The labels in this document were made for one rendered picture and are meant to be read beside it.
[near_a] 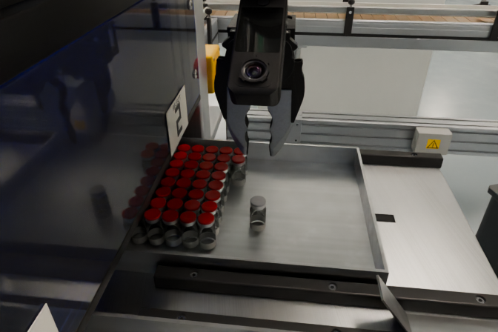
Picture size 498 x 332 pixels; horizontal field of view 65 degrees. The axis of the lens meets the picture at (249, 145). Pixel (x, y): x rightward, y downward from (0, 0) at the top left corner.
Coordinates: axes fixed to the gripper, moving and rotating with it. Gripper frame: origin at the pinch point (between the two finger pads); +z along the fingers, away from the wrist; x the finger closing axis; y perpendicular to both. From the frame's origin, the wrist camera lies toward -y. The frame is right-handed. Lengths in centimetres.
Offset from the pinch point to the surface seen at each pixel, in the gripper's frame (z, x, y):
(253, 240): 12.9, 0.4, -2.1
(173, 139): 0.2, 10.8, 1.3
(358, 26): 10, -24, 94
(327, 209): 12.9, -9.6, 5.1
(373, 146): 57, -37, 96
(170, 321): 9.5, 6.9, -16.9
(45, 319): -3.2, 10.7, -25.9
